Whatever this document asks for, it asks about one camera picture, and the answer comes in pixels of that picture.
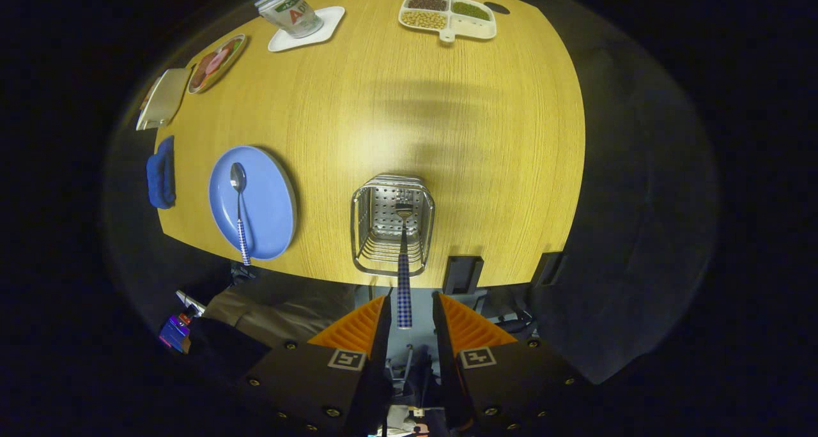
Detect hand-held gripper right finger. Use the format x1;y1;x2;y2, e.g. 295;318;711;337
432;291;592;437

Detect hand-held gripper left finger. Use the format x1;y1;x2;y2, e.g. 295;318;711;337
240;295;392;437

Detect fork with blue checked handle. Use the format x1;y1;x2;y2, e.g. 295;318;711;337
394;194;415;330

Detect spoon with blue checked handle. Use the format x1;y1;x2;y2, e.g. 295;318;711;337
229;162;252;266

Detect black table clamp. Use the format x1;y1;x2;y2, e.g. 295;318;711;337
532;252;566;288
442;255;484;295

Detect person's beige trousers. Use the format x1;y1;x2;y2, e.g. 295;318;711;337
204;284;359;348

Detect blue round plate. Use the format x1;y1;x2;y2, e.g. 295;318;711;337
208;145;298;261

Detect white power strip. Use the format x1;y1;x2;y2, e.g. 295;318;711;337
176;289;206;316

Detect colourful lit device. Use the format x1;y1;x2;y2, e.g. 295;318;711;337
158;314;192;353

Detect blue folded cloth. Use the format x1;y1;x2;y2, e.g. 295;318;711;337
146;135;176;210

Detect white divided tray with beans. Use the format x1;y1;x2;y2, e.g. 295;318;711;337
398;0;497;43

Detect white square coaster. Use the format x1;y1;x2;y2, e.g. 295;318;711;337
267;6;346;53

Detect oval plate with food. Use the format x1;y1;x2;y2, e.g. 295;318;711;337
187;34;247;95

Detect white toaster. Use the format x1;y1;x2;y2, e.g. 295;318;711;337
135;68;192;132

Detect clear bottle with white cap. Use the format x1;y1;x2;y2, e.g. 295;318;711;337
254;0;325;39

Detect metal wire basket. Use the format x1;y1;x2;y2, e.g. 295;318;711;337
350;174;436;278

